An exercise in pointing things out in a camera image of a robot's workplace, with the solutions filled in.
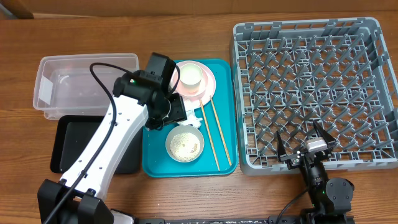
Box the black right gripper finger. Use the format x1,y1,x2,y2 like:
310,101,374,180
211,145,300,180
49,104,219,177
276,132,286,159
313,121,337,146

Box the white napkin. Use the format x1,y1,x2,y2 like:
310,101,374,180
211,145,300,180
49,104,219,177
177,98,203,129

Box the grey bowl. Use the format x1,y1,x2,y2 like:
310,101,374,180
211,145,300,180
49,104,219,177
165,125,205,163

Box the white rice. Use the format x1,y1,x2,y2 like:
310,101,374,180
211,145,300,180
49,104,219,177
170,133,201,162

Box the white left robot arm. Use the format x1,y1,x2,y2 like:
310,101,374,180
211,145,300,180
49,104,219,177
38,70,187,223

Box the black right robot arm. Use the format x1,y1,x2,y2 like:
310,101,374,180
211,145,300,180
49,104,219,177
274,121,355,224

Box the clear plastic waste bin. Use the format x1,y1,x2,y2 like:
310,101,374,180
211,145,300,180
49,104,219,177
33,53,139,119

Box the left wooden chopstick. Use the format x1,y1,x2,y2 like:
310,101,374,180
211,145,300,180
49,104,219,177
199,100,220,171

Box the wooden chopstick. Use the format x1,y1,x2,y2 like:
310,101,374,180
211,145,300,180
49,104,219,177
210,97,232,166
199,100,220,171

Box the teal serving tray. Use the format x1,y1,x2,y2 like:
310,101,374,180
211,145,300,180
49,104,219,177
142,58,238,178

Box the cream cup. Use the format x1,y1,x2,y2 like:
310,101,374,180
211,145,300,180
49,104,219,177
180,63,203,92

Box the large pink plate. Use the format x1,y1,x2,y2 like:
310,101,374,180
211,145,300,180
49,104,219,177
177,60,216,106

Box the right wooden chopstick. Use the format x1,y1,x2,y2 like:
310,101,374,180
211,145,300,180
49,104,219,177
210,97,232,166

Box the grey dish rack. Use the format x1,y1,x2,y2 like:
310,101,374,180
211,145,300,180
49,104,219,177
231,17,397,176

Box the black tray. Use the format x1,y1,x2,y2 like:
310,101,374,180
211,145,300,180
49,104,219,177
50,115,142,174

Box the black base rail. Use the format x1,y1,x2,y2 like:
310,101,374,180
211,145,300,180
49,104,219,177
134,216,355,224

